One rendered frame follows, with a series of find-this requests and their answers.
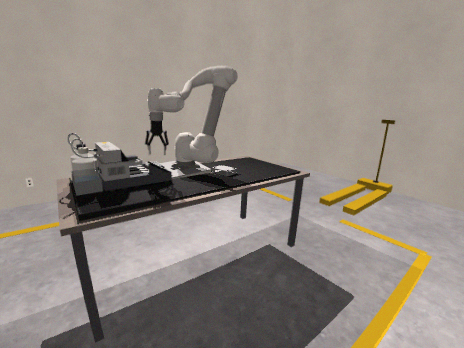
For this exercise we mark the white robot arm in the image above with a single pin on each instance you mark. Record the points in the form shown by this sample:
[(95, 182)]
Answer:
[(202, 149)]

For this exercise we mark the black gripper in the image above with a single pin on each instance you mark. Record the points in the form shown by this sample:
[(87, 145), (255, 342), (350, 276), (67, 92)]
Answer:
[(157, 125)]

